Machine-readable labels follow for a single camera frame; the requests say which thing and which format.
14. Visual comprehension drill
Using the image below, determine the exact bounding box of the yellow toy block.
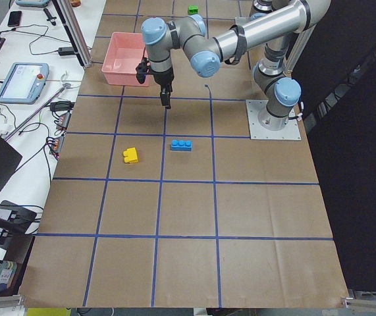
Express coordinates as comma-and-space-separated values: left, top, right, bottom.
122, 147, 139, 164

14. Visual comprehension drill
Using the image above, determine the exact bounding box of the blue toy block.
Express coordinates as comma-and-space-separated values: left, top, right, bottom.
171, 139, 192, 151

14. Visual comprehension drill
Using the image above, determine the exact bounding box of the green toy block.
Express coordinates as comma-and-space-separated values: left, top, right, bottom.
187, 5, 199, 15

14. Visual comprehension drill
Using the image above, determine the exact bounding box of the black power adapter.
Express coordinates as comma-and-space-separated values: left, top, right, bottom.
57, 47, 75, 56

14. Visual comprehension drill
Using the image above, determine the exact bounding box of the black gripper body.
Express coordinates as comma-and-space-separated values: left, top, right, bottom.
136, 58, 174, 93

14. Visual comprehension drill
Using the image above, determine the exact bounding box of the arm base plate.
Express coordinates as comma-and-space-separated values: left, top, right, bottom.
246, 99, 302, 142

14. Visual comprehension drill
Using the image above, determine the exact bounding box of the aluminium frame post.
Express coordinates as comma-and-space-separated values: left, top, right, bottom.
52, 0, 92, 68

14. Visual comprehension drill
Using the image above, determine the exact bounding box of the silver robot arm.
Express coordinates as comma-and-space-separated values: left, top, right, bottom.
136, 1, 331, 131

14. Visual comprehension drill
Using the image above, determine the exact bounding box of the pink plastic box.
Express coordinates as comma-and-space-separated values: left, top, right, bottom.
101, 32, 150, 87

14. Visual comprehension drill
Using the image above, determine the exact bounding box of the blue teach pendant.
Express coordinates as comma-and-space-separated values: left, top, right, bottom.
15, 0, 49, 8
0, 63, 49, 104

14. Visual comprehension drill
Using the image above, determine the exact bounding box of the black smartphone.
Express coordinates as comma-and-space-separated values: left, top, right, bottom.
7, 11, 22, 28

